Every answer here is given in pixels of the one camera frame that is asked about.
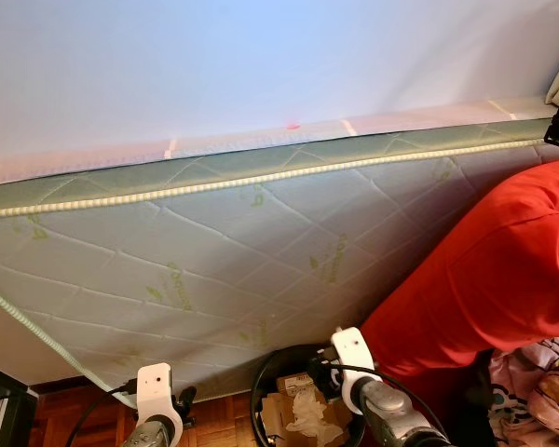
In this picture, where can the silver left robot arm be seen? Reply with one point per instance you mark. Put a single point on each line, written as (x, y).
(149, 436)

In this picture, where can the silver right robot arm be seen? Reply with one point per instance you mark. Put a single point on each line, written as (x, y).
(401, 424)

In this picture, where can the red long cushion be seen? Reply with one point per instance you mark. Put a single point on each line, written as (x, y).
(484, 270)

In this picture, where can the pink cartoon print blanket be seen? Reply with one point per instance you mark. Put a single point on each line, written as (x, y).
(540, 391)

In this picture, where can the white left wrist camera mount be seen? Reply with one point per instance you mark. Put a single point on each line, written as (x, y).
(155, 391)

